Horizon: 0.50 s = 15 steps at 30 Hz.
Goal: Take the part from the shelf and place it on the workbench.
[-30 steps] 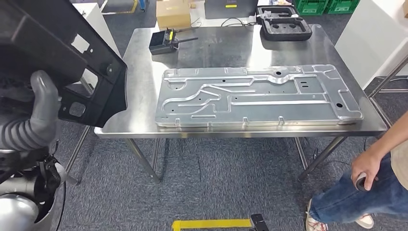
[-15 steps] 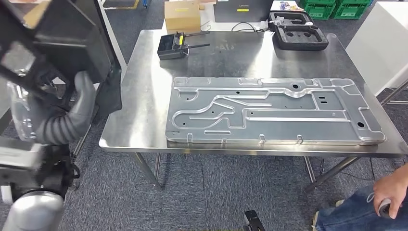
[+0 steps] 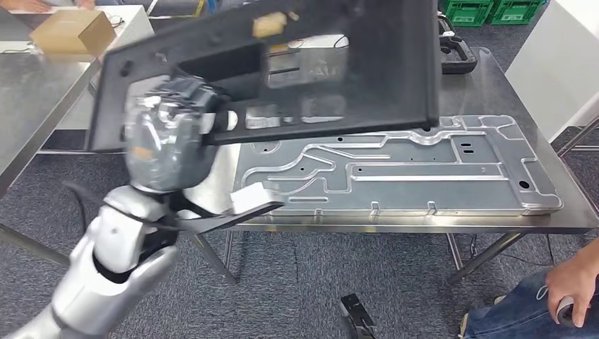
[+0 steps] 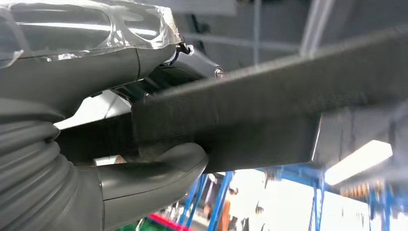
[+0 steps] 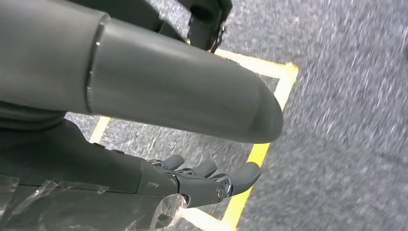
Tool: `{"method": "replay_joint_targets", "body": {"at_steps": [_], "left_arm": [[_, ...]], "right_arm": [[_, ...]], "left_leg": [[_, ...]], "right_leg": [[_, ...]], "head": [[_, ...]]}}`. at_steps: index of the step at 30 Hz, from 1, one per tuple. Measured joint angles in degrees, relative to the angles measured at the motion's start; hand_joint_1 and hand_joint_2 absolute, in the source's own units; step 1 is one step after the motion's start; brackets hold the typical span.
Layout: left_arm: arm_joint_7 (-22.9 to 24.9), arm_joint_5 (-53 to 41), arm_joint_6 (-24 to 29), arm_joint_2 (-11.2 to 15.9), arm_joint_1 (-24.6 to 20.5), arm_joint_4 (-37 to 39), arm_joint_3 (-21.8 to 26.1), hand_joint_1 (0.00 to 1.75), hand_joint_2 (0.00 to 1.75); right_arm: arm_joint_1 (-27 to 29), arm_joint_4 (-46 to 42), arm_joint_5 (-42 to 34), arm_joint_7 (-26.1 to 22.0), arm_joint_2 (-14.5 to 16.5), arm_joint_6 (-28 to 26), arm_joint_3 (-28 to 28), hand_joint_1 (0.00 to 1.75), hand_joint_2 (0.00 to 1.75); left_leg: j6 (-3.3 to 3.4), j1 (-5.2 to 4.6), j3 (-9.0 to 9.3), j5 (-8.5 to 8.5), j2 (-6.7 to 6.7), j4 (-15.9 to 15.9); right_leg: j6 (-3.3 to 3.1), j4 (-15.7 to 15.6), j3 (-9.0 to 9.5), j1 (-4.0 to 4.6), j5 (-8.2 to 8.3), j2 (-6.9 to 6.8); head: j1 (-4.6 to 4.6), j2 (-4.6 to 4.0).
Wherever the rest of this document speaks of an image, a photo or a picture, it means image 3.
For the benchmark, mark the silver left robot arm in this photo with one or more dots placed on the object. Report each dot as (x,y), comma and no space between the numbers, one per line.
(117,243)

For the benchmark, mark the person's hand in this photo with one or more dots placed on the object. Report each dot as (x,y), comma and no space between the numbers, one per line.
(580,280)

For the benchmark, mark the black plastic plate frame part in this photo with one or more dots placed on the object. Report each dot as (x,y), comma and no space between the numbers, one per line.
(388,70)

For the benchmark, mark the black robot foot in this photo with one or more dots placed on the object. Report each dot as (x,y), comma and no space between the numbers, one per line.
(358,318)

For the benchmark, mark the stainless steel table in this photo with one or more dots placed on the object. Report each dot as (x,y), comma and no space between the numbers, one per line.
(37,93)

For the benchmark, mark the black eyeglasses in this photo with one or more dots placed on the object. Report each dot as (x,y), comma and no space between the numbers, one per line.
(117,20)

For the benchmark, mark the grey handheld device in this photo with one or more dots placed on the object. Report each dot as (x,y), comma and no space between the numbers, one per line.
(565,311)

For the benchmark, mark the black foam case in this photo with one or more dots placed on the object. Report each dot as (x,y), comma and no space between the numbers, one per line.
(461,58)

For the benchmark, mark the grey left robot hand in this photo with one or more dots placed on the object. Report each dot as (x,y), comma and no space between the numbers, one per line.
(164,140)

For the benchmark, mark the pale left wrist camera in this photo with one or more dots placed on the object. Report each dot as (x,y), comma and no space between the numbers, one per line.
(250,196)

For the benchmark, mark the large pressed aluminium plate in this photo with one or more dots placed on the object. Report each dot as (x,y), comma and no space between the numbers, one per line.
(421,187)

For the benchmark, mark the stainless steel workbench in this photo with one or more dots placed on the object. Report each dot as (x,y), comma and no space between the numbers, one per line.
(491,93)

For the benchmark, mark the white cabinet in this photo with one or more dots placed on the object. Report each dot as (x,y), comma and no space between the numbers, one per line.
(552,61)

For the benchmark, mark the person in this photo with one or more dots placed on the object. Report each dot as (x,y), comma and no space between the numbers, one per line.
(515,313)
(23,4)

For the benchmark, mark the green plastic crate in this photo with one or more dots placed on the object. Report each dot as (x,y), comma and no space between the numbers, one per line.
(515,11)
(465,13)

